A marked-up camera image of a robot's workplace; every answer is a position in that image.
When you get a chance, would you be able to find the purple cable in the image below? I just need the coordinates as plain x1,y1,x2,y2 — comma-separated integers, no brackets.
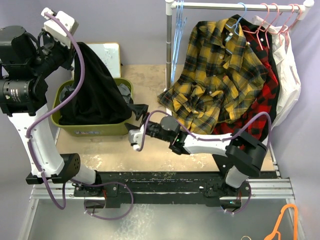
136,109,272,216
26,12,136,221

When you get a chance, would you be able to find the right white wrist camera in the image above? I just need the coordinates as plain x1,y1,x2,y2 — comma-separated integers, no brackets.
128,126,144,152

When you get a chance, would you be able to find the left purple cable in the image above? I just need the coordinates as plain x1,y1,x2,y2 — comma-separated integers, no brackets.
26,12,136,221

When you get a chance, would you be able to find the small whiteboard yellow frame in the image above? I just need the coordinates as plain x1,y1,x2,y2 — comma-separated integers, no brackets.
87,42,122,78

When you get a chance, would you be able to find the red black plaid shirt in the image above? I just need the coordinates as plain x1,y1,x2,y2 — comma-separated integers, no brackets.
212,19,280,135

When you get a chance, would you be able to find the aluminium extrusion frame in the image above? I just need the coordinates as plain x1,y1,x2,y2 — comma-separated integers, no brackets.
29,174,297,201

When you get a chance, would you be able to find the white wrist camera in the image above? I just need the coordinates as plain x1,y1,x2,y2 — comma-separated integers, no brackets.
128,126,144,152
41,7,79,49

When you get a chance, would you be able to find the blue wire hangers bunch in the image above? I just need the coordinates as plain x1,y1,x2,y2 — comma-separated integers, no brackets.
170,0,187,84

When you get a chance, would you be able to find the blue hanger holding plaid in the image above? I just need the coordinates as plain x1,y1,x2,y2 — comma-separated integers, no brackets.
226,2,248,35

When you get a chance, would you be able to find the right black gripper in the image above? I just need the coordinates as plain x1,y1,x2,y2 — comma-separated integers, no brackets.
125,103,172,142

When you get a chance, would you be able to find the orange plastic hanger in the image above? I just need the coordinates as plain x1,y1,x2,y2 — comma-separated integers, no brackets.
262,203,300,240

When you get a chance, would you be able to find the green plastic laundry bin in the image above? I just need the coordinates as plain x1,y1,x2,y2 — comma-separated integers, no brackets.
50,77,134,137

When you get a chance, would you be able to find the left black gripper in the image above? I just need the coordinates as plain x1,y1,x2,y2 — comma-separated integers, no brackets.
28,27,80,79

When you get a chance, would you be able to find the pink hanger right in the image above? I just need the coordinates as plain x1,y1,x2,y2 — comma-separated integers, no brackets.
278,3,301,47

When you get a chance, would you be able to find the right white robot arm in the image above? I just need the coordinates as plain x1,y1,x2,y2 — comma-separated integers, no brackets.
125,103,267,196

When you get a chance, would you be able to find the grey shirt in bin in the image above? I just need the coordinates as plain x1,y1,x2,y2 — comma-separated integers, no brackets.
59,83,134,104

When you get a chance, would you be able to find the pink hanger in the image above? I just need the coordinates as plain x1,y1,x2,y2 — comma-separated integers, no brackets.
265,2,281,36
278,3,301,47
254,2,273,51

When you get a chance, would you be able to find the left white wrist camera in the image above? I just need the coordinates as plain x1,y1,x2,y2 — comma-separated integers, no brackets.
41,7,79,49

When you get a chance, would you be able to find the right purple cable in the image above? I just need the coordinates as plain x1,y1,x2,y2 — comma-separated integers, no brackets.
136,109,272,216

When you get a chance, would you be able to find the yellow plaid shirt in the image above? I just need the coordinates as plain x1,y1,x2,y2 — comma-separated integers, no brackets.
157,18,268,135

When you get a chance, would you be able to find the pink hanger left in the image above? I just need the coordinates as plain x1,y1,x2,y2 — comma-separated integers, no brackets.
254,2,273,51

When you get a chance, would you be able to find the white metal clothes rack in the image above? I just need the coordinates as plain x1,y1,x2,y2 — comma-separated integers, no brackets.
165,0,315,89

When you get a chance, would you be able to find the black t-shirt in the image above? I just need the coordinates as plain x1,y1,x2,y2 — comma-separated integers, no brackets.
58,42,133,126

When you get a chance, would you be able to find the pink hanger middle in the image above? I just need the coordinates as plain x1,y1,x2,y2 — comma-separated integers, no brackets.
265,2,281,36

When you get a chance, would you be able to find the white shirt on rack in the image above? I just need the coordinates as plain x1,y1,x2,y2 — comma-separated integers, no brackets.
252,15,301,127

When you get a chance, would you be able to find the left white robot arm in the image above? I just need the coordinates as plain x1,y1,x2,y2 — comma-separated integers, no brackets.
0,25,103,196

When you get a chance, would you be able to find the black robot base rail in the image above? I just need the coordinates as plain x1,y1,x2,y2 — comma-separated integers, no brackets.
71,171,251,210

